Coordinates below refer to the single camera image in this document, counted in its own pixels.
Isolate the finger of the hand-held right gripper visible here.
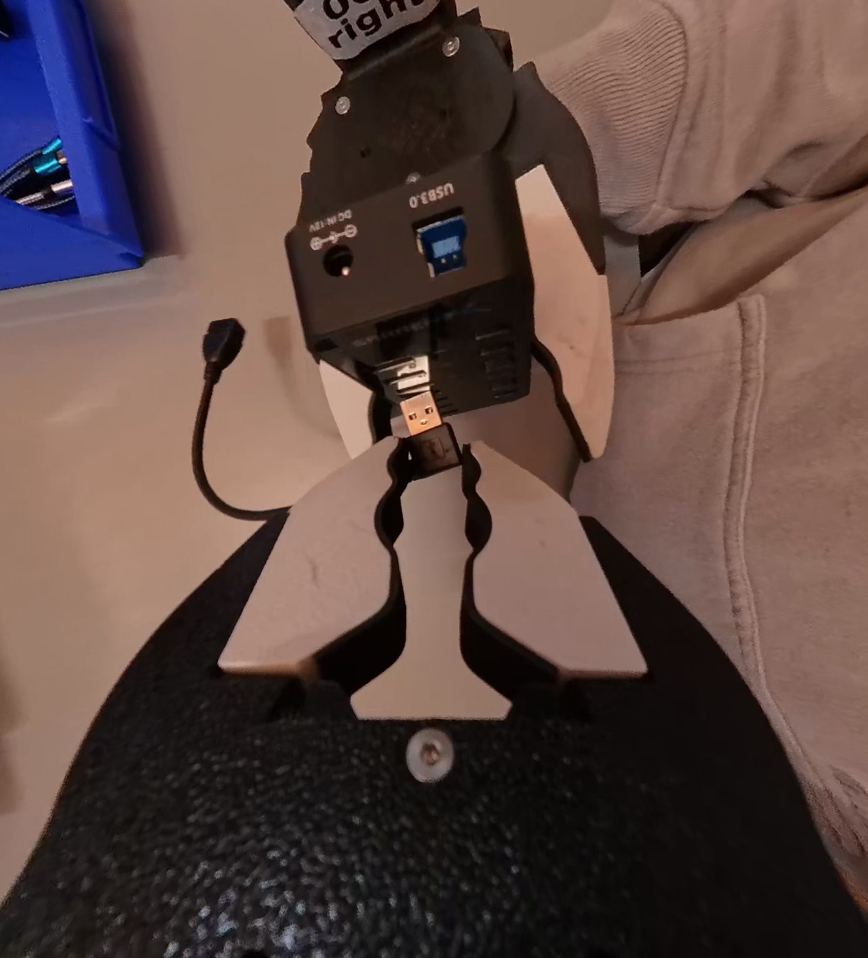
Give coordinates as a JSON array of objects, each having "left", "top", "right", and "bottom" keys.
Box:
[
  {"left": 317, "top": 359, "right": 408, "bottom": 459},
  {"left": 512, "top": 166, "right": 617, "bottom": 463}
]

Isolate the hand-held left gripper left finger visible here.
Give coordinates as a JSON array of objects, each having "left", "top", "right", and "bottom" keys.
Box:
[{"left": 217, "top": 440, "right": 415, "bottom": 701}]

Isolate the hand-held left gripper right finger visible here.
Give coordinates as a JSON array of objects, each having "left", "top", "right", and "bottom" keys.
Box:
[{"left": 461, "top": 440, "right": 649, "bottom": 703}]

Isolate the black usb cable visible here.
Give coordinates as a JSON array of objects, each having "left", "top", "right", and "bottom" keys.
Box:
[{"left": 193, "top": 318, "right": 466, "bottom": 522}]

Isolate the black usb hub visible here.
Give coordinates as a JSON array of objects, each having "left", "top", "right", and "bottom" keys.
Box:
[{"left": 285, "top": 156, "right": 537, "bottom": 418}]

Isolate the person's right forearm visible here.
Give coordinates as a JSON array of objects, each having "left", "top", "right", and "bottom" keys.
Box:
[{"left": 539, "top": 0, "right": 868, "bottom": 233}]

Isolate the person's grey hoodie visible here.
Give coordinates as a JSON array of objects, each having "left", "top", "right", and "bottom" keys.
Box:
[{"left": 572, "top": 176, "right": 868, "bottom": 958}]

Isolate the grey braided cable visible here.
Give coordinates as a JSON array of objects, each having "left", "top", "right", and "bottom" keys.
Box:
[
  {"left": 0, "top": 146, "right": 68, "bottom": 181},
  {"left": 10, "top": 176, "right": 69, "bottom": 214}
]

